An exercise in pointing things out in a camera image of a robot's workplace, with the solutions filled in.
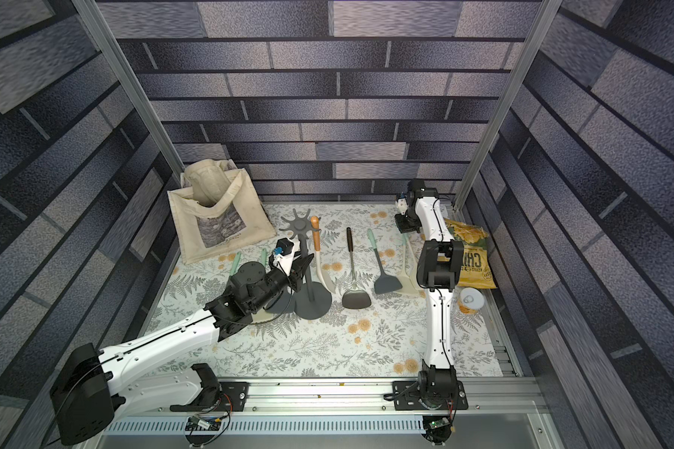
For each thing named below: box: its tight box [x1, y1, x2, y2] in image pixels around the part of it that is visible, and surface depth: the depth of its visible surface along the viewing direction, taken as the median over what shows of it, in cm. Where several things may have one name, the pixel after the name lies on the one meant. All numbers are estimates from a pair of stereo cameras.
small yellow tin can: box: [458, 287, 485, 315], surface depth 88 cm
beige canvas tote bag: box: [166, 159, 278, 265], surface depth 98 cm
